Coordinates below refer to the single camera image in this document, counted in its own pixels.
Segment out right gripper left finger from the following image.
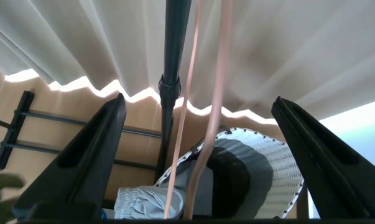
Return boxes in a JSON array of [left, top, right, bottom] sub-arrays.
[[12, 92, 127, 220]]

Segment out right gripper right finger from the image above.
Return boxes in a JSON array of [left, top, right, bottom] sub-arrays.
[[271, 95, 375, 218]]

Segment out green printed shirt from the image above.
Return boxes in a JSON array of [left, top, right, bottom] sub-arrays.
[[0, 173, 25, 224]]

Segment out white laundry basket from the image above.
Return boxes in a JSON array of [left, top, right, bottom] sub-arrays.
[[154, 126, 310, 220]]

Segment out pink clothes hanger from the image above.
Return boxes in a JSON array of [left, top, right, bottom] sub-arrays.
[[162, 0, 234, 220]]

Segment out black clothes rack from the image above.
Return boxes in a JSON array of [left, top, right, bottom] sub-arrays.
[[0, 0, 193, 183]]

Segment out pale grey shorts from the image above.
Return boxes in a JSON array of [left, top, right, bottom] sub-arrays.
[[114, 160, 215, 220]]

